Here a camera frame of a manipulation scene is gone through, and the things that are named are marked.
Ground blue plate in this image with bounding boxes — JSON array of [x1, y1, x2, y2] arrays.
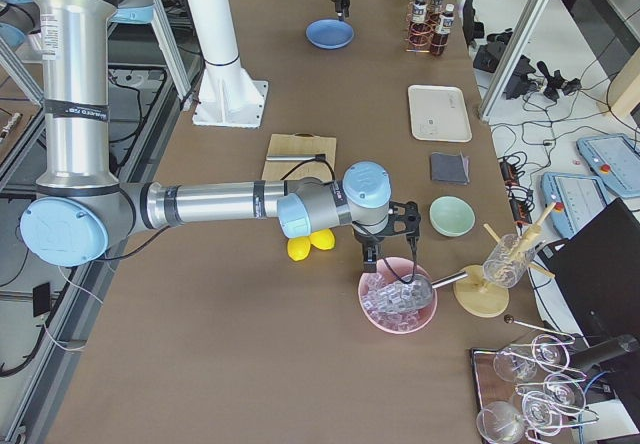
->
[[305, 19, 355, 50]]

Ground pink bowl of ice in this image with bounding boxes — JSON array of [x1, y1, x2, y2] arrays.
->
[[358, 257, 438, 335]]

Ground upper yellow lemon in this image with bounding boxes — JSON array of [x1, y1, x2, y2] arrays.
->
[[309, 229, 336, 251]]

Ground yellow lemon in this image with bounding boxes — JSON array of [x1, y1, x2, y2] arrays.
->
[[287, 236, 311, 262], [309, 229, 336, 251]]

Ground metal ice scoop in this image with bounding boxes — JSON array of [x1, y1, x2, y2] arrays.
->
[[392, 271, 468, 312]]

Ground lower yellow lemon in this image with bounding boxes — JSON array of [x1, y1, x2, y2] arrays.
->
[[287, 236, 311, 262]]

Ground upper dark drink bottle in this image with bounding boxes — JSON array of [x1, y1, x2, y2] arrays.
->
[[408, 0, 428, 50]]

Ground green bowl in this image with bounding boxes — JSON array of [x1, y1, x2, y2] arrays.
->
[[429, 196, 476, 237]]

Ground lower right drink bottle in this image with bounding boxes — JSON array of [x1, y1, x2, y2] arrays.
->
[[429, 0, 444, 22]]

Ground lower left drink bottle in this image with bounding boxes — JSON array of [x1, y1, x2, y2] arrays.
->
[[429, 4, 455, 56]]

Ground grey folded cloth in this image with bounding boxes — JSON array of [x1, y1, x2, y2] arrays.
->
[[430, 153, 470, 185]]

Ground wooden cup stand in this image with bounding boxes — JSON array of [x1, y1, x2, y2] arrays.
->
[[453, 202, 557, 318]]

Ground clear glass cup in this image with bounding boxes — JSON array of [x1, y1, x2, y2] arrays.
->
[[482, 234, 535, 289]]

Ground wooden cutting board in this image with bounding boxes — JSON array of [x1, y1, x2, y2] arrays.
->
[[261, 134, 337, 182]]

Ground cream rabbit tray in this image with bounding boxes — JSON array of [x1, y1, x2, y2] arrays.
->
[[408, 84, 472, 143]]

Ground glass rack tray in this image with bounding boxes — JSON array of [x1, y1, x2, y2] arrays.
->
[[472, 314, 599, 443]]

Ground blue teach pendant near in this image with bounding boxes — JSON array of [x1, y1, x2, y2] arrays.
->
[[540, 172, 611, 238]]

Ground blue teach pendant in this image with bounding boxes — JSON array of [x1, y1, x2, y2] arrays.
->
[[540, 172, 611, 238], [576, 133, 639, 199]]

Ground black monitor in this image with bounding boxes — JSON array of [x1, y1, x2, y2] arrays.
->
[[539, 198, 639, 339]]

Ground blue teach pendant far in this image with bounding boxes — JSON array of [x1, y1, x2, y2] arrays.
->
[[576, 133, 639, 199]]

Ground copper wire bottle rack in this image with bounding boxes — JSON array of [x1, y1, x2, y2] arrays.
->
[[405, 0, 445, 53]]

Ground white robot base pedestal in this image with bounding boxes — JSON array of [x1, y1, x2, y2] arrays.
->
[[188, 0, 268, 129]]

